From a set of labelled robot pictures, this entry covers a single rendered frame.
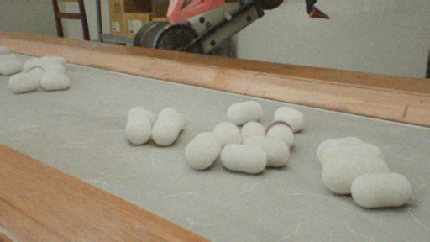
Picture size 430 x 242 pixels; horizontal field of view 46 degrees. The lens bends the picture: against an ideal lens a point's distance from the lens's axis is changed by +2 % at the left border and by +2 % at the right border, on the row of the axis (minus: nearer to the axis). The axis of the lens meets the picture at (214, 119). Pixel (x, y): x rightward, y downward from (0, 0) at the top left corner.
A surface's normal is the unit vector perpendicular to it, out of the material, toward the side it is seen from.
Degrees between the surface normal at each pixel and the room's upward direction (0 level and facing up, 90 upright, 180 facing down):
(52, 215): 0
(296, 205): 0
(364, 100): 45
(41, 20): 89
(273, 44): 90
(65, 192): 0
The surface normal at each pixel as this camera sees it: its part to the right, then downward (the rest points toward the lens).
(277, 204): 0.00, -0.97
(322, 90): -0.50, -0.56
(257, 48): -0.77, 0.15
